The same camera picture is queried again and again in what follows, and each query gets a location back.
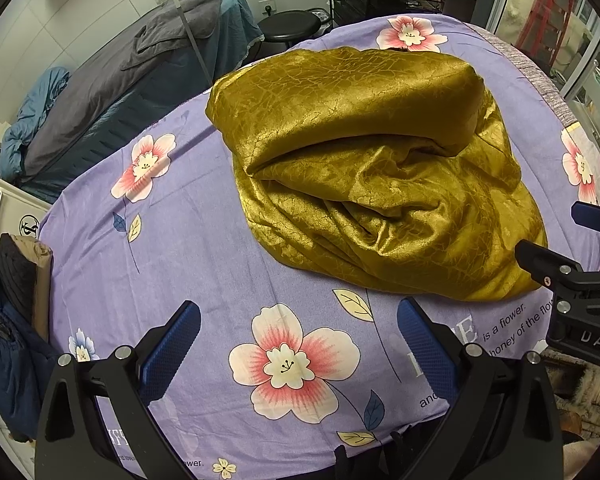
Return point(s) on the black round stool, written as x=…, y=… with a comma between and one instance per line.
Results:
x=289, y=27

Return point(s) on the gold satin jacket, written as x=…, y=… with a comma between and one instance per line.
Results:
x=385, y=169

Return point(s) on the grey blanket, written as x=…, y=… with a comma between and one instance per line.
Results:
x=137, y=78

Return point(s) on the teal covered massage bed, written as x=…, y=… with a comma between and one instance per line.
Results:
x=238, y=33

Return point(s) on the blue quilted jacket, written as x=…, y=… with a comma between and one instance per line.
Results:
x=29, y=119

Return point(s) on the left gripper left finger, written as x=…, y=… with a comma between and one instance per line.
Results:
x=73, y=441

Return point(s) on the white medical machine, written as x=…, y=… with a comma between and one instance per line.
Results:
x=20, y=212

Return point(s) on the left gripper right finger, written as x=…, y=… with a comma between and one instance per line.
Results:
x=502, y=420

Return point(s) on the navy blue garment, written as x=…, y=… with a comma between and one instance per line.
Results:
x=26, y=363

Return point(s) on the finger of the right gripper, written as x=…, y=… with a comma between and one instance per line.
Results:
x=587, y=215
x=546, y=267

